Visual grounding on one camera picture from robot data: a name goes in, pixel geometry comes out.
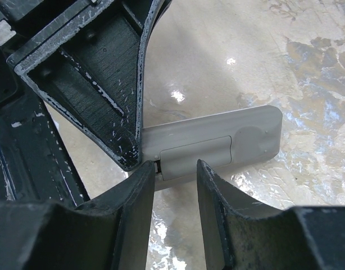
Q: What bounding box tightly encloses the white grey remote control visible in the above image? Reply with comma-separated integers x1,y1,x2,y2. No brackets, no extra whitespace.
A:
142,105,283,191

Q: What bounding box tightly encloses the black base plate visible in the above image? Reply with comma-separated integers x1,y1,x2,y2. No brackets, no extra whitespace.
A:
0,93,90,208

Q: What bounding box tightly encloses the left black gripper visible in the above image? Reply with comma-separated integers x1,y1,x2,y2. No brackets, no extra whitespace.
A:
0,0,114,110

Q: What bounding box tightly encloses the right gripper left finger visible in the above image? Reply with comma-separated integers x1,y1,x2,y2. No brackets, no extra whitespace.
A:
0,161,155,269

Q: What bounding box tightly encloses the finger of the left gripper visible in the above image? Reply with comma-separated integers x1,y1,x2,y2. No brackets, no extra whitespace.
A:
6,1,165,172

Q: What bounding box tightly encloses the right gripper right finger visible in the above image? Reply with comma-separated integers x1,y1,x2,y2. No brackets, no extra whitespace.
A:
197,160,345,269

